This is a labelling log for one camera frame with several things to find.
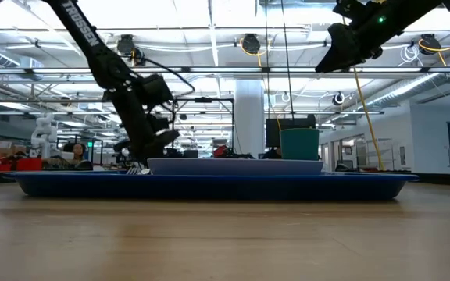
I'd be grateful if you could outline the person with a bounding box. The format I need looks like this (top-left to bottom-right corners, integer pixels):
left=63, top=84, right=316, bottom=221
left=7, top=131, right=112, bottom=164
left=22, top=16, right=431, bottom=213
left=62, top=142, right=93, bottom=169

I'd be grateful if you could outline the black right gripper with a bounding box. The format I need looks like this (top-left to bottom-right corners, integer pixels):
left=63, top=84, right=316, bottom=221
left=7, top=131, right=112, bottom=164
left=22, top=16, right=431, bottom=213
left=315, top=0, right=396, bottom=74

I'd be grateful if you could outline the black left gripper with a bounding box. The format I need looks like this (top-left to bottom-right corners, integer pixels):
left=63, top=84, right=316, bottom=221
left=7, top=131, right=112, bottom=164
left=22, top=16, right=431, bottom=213
left=111, top=91, right=181, bottom=163

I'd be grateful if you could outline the blue plastic tray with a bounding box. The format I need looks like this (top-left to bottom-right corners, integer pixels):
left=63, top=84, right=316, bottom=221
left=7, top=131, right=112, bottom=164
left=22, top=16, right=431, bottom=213
left=5, top=170, right=420, bottom=201

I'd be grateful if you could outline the red machine part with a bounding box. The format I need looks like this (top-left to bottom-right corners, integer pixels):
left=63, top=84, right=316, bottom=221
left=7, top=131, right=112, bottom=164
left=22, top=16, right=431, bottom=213
left=212, top=144, right=230, bottom=159

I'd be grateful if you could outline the black monitor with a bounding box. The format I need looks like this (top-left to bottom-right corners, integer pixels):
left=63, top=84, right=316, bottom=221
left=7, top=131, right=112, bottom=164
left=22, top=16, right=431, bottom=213
left=265, top=114, right=317, bottom=148

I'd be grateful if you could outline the thin black hanging cable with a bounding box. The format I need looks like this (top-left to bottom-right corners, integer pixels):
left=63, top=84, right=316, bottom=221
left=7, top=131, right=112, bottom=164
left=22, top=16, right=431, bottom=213
left=263, top=0, right=270, bottom=118

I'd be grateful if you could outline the green plastic cup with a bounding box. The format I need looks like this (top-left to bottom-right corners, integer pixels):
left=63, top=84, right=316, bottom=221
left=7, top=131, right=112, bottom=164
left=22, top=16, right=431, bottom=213
left=279, top=128, right=321, bottom=161

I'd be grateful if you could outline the pale lavender round plate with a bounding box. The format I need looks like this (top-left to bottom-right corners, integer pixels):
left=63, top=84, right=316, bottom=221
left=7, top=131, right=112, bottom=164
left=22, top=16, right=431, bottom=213
left=147, top=157, right=325, bottom=176

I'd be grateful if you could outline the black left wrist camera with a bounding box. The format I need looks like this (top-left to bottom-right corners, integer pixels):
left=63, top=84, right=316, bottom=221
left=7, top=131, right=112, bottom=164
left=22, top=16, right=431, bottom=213
left=146, top=114, right=172, bottom=132

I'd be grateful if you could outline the red equipment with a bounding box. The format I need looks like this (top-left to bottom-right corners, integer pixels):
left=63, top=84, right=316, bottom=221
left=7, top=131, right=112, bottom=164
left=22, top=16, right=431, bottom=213
left=0, top=149, right=43, bottom=173

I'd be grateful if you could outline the black metal stand frame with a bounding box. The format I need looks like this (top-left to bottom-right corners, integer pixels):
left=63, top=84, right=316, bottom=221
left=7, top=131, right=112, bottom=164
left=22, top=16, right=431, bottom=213
left=171, top=97, right=235, bottom=159

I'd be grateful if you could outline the black cable with coil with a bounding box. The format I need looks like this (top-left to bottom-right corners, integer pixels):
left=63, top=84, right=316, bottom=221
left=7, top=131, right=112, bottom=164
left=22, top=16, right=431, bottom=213
left=280, top=0, right=295, bottom=120

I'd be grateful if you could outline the white building column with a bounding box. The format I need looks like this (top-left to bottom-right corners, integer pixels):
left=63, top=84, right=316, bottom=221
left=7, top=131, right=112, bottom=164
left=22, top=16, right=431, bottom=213
left=234, top=79, right=266, bottom=159

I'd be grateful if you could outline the yellow hanging cable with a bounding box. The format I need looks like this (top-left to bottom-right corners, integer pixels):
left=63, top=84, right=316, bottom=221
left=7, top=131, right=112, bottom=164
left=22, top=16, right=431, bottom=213
left=341, top=15, right=386, bottom=171

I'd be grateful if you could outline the silver ventilation duct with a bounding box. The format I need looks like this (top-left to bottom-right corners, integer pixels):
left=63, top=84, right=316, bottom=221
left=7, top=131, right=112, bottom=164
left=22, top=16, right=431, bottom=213
left=359, top=46, right=450, bottom=112

